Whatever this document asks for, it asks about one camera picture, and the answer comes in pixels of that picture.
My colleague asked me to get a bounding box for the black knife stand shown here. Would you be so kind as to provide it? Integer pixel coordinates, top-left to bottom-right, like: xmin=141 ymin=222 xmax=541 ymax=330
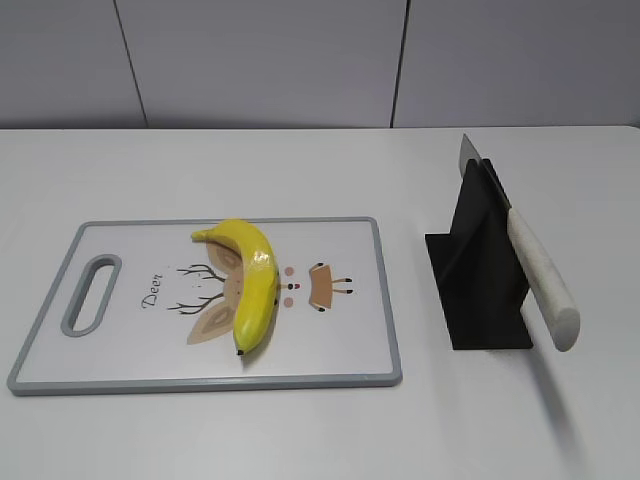
xmin=425 ymin=159 xmax=533 ymax=350

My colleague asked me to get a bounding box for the white grey-rimmed cutting board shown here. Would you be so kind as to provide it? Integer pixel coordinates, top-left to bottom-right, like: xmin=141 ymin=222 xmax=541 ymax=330
xmin=7 ymin=216 xmax=402 ymax=396

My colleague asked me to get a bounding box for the white-handled kitchen knife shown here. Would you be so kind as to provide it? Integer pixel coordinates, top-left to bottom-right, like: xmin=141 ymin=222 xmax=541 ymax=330
xmin=458 ymin=134 xmax=581 ymax=352

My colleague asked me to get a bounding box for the yellow plastic banana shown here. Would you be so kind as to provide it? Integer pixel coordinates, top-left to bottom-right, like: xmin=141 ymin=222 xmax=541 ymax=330
xmin=191 ymin=219 xmax=279 ymax=356

